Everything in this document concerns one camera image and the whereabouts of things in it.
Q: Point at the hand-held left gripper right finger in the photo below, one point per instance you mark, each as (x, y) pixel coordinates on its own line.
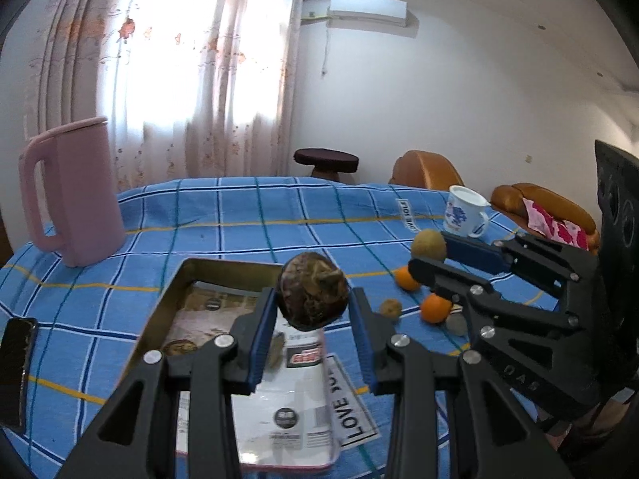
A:
(362, 342)

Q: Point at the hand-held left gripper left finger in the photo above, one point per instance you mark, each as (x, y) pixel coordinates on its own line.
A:
(264, 342)

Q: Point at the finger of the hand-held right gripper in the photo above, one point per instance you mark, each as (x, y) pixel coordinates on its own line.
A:
(474, 253)
(449, 279)

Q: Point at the small orange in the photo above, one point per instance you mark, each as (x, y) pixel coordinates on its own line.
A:
(434, 309)
(408, 280)

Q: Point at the green-brown kiwi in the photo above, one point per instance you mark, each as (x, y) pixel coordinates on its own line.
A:
(428, 244)

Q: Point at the small brown round fruit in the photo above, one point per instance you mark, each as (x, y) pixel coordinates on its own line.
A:
(391, 308)

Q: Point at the dark brown round fruit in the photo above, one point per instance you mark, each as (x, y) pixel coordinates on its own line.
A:
(309, 294)

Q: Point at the pink metal tin box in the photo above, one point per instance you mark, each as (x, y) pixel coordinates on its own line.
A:
(209, 270)

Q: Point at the white mug with blue print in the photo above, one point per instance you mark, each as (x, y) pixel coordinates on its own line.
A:
(462, 214)

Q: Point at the small grey round object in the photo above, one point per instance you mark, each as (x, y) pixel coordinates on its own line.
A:
(455, 324)

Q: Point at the pink floral cloth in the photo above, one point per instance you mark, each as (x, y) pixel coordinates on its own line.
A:
(554, 224)

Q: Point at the printed paper leaflet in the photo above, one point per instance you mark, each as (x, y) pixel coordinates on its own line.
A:
(294, 424)

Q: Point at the blue plaid tablecloth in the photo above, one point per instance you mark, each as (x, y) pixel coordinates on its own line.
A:
(249, 219)

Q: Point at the dark round wooden stool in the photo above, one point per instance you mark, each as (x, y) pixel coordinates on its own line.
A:
(327, 159)

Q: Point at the pink electric kettle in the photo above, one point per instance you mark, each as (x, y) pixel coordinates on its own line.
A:
(85, 194)

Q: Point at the black smartphone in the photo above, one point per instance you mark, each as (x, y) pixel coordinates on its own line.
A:
(17, 374)

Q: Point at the sheer floral curtain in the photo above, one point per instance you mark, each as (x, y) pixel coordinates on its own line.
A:
(189, 70)

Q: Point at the white wall air conditioner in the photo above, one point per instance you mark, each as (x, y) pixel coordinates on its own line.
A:
(367, 10)

